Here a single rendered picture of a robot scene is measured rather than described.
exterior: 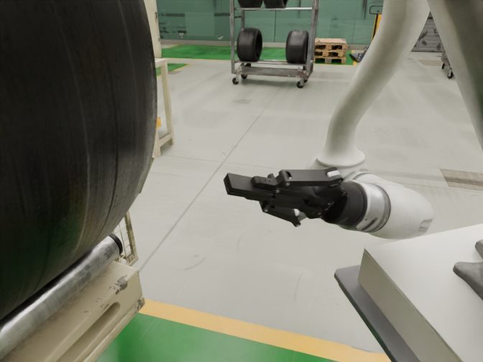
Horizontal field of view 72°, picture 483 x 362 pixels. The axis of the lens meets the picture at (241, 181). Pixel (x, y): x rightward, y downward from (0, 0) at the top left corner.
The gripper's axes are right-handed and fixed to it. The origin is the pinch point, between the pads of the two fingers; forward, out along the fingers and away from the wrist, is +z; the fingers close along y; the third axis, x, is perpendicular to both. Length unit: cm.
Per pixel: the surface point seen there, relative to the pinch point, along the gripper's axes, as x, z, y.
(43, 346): -13.4, 22.4, 18.9
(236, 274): 46, -65, 105
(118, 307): -7.8, 13.2, 21.2
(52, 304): -9.7, 22.2, 15.8
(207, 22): 1070, -333, 313
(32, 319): -11.5, 24.0, 15.6
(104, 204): -8.9, 20.1, -3.0
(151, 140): -3.2, 16.6, -7.1
